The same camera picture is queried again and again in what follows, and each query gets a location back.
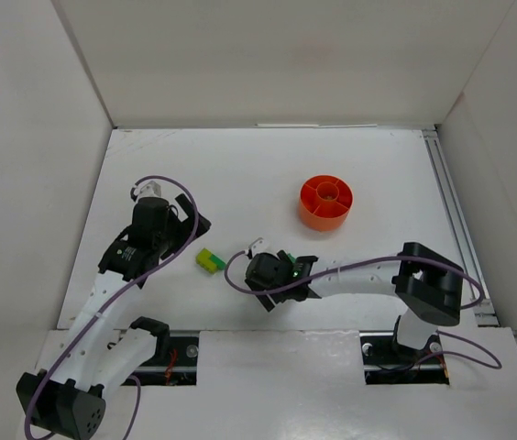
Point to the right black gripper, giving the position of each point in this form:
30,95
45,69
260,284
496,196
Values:
267,301

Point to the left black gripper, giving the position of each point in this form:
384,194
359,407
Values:
192,213

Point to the orange divided round container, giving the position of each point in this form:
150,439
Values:
324,203

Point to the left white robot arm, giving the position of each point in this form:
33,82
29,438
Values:
69,397

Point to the lime green lego stack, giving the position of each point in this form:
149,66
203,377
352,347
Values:
203,260

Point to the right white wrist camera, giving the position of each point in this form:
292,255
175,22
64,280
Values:
258,246

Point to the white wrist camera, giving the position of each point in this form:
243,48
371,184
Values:
149,189
258,246

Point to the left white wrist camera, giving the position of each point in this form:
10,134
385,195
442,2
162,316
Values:
149,189

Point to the aluminium rail right side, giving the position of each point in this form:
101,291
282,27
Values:
485,314

